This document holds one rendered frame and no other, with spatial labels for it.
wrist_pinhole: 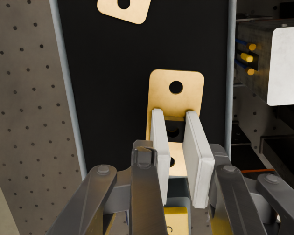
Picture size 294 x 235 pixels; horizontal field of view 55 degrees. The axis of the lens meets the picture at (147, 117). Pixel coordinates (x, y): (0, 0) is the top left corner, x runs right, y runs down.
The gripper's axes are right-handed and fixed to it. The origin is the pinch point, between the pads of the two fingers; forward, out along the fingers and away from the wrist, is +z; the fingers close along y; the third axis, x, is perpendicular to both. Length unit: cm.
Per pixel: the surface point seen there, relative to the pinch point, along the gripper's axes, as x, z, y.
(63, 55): 4.2, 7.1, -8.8
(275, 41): 5.8, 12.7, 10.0
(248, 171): -18.7, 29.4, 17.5
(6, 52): -4, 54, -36
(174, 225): -12.7, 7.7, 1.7
